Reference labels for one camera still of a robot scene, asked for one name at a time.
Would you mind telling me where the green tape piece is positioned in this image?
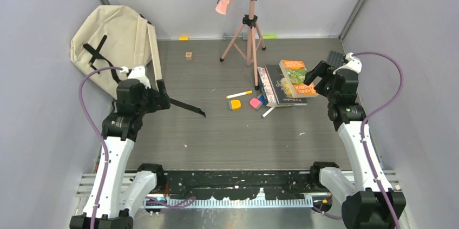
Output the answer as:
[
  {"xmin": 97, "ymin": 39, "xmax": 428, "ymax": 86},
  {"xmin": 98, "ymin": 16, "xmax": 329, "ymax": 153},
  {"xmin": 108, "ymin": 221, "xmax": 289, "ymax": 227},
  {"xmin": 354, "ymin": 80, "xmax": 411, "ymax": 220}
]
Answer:
[{"xmin": 263, "ymin": 35, "xmax": 277, "ymax": 40}]

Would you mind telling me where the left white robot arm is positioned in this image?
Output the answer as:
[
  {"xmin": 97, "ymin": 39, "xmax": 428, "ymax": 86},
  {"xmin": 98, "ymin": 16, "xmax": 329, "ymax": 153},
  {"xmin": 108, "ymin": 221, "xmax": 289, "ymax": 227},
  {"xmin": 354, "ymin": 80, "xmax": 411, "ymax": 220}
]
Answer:
[{"xmin": 69, "ymin": 65, "xmax": 171, "ymax": 228}]

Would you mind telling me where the beige canvas backpack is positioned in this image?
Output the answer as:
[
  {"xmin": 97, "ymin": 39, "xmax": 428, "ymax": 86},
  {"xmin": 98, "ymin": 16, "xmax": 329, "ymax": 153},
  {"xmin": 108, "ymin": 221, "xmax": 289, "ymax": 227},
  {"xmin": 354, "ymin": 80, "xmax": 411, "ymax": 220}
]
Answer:
[{"xmin": 70, "ymin": 5, "xmax": 206, "ymax": 116}]

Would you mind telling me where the yellow capped white marker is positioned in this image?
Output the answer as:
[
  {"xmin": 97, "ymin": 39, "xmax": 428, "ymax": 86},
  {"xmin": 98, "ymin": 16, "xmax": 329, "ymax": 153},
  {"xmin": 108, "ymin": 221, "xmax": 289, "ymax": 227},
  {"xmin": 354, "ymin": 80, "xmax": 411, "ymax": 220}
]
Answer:
[{"xmin": 226, "ymin": 90, "xmax": 252, "ymax": 99}]

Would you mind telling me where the yellow orange eraser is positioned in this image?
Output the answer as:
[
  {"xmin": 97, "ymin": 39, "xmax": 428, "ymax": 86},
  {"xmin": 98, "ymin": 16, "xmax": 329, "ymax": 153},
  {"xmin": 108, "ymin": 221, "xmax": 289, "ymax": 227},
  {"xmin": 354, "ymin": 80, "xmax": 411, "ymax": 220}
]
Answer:
[{"xmin": 228, "ymin": 100, "xmax": 241, "ymax": 110}]

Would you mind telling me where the black hardcover book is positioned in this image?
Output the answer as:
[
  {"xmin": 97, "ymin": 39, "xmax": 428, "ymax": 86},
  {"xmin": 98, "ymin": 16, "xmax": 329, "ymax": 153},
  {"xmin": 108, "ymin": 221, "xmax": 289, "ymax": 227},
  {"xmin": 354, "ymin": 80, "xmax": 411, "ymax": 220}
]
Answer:
[{"xmin": 265, "ymin": 64, "xmax": 307, "ymax": 107}]

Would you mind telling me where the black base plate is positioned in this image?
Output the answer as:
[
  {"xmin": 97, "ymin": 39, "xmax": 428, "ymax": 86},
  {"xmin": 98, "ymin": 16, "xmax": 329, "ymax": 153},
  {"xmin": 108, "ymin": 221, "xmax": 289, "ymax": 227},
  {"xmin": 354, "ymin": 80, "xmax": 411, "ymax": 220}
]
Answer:
[{"xmin": 153, "ymin": 170, "xmax": 330, "ymax": 200}]

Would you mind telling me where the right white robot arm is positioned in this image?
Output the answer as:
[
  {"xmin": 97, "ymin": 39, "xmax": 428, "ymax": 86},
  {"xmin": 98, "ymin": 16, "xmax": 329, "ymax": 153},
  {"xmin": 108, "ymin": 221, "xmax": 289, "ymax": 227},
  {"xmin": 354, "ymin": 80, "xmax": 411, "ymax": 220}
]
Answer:
[{"xmin": 304, "ymin": 53, "xmax": 406, "ymax": 228}]

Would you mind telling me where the pink eraser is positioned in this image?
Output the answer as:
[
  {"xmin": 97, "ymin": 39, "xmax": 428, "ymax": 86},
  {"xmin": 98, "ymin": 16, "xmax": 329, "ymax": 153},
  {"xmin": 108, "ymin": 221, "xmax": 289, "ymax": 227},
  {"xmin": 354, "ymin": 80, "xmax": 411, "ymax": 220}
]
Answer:
[{"xmin": 249, "ymin": 98, "xmax": 263, "ymax": 111}]

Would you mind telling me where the dark grey studded plate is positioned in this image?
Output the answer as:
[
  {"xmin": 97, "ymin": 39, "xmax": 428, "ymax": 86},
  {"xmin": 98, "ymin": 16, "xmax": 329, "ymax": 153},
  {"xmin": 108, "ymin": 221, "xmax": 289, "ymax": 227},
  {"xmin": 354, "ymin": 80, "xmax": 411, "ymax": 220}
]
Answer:
[{"xmin": 327, "ymin": 50, "xmax": 345, "ymax": 69}]

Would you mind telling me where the white patterned book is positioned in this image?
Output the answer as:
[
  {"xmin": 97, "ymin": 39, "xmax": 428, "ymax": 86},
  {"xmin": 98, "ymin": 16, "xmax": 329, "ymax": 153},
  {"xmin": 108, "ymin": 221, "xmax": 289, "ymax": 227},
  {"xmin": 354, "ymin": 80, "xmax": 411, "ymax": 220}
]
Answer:
[{"xmin": 257, "ymin": 67, "xmax": 278, "ymax": 107}]

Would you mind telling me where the orange green paperback book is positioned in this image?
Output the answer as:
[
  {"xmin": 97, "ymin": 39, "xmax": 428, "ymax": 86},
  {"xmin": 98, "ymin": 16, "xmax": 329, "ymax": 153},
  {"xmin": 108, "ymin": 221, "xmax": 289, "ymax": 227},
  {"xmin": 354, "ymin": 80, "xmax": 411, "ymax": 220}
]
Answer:
[{"xmin": 279, "ymin": 60, "xmax": 318, "ymax": 98}]

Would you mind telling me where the small wooden cube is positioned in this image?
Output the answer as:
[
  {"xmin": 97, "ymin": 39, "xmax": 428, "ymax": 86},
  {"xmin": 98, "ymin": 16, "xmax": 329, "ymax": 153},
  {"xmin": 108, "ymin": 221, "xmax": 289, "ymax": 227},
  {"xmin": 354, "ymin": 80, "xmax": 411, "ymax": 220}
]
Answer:
[{"xmin": 185, "ymin": 52, "xmax": 193, "ymax": 60}]

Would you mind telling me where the blue capped white marker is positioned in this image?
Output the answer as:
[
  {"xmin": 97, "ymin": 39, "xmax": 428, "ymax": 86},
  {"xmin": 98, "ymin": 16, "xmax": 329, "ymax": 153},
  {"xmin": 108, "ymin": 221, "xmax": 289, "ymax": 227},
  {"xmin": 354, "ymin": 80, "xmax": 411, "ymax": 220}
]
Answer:
[{"xmin": 261, "ymin": 107, "xmax": 275, "ymax": 119}]

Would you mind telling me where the pink tripod stand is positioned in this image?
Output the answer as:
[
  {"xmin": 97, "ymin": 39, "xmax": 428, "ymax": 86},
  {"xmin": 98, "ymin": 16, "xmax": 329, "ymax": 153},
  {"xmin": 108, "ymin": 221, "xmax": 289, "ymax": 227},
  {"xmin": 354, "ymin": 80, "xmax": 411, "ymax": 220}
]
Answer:
[{"xmin": 219, "ymin": 0, "xmax": 266, "ymax": 90}]

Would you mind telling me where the blue small eraser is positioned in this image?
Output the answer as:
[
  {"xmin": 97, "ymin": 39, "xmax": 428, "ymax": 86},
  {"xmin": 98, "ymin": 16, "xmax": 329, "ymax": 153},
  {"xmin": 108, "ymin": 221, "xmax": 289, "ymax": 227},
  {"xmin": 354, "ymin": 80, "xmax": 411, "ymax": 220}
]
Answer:
[{"xmin": 257, "ymin": 94, "xmax": 266, "ymax": 105}]

